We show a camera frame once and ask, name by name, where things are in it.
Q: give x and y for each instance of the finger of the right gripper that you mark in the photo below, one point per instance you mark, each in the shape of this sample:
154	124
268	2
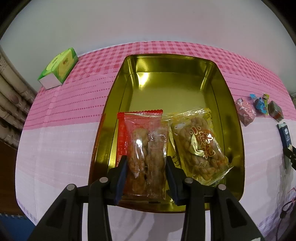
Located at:
290	154

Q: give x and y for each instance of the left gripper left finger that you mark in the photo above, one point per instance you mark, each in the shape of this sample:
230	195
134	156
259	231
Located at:
63	219

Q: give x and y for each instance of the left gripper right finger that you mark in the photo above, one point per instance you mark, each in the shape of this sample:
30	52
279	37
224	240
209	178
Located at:
228	219

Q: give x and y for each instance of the blue soda cracker pack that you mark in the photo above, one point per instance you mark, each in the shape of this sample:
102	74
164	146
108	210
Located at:
285	139

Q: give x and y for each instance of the dark sesame bar pack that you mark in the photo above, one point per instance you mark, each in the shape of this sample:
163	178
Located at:
275	111

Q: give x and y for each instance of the light blue candy packet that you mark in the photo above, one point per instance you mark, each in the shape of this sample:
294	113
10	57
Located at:
259	104

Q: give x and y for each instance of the pink white candy packet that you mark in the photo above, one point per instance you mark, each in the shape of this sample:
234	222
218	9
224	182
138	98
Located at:
245	111

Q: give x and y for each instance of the green yellow candy packet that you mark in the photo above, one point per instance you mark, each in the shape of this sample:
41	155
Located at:
265	97

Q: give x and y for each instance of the clear fried twist bag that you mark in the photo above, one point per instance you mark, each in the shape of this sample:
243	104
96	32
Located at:
221	167

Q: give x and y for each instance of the red clear snack pack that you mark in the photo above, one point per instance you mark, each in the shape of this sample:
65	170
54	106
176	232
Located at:
143	138

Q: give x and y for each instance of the blue floor mat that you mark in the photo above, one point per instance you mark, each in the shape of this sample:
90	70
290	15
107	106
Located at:
17	227

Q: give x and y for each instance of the beige patterned curtain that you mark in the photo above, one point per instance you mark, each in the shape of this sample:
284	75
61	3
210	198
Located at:
16	100

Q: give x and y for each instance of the red gold toffee tin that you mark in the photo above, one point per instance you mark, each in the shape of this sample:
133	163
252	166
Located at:
174	84

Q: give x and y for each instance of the green tissue box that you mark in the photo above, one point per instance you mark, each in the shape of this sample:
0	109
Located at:
58	69

